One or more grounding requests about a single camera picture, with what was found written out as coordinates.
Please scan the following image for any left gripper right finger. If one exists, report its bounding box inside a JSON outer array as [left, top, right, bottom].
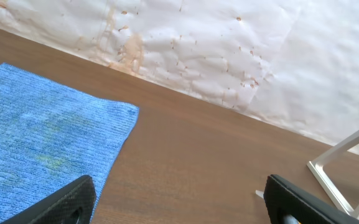
[[263, 174, 359, 224]]

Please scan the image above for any blue cloth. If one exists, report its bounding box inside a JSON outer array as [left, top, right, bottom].
[[0, 62, 141, 224]]

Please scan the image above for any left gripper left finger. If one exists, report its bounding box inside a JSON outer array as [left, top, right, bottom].
[[0, 174, 97, 224]]

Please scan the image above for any white and blue stand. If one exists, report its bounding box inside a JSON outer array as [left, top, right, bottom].
[[306, 118, 359, 223]]

